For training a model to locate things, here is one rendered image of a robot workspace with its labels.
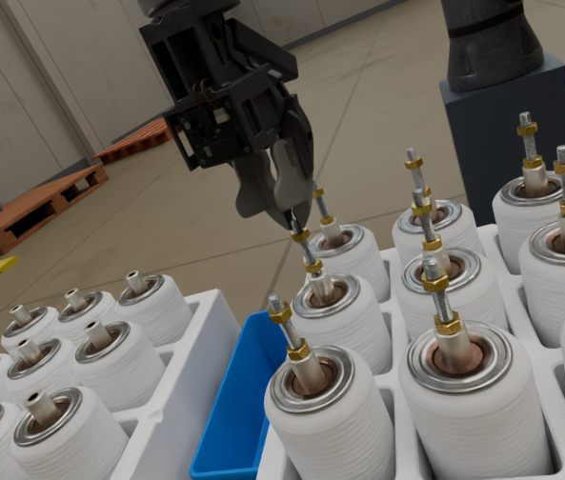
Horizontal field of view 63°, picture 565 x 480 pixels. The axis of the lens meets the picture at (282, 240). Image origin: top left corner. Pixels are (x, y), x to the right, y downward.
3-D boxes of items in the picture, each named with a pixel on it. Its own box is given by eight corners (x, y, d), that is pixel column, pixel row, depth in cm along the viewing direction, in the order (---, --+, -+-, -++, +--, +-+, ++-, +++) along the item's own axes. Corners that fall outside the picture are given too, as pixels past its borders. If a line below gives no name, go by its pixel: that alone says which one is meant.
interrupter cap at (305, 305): (313, 277, 54) (312, 272, 53) (372, 276, 49) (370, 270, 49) (282, 319, 48) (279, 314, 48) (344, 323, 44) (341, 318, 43)
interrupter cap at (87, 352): (96, 330, 64) (93, 327, 63) (140, 319, 61) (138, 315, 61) (66, 370, 57) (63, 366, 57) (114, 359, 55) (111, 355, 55)
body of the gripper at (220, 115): (191, 180, 39) (117, 34, 34) (238, 142, 45) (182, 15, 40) (265, 160, 35) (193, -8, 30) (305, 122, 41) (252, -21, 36)
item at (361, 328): (355, 378, 62) (309, 270, 55) (425, 388, 56) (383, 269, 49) (326, 437, 55) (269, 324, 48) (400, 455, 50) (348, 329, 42)
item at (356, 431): (319, 551, 44) (242, 426, 37) (340, 462, 52) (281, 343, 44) (419, 569, 40) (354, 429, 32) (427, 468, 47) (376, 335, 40)
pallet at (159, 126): (169, 142, 403) (162, 130, 399) (95, 170, 435) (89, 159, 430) (216, 107, 509) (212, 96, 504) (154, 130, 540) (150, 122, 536)
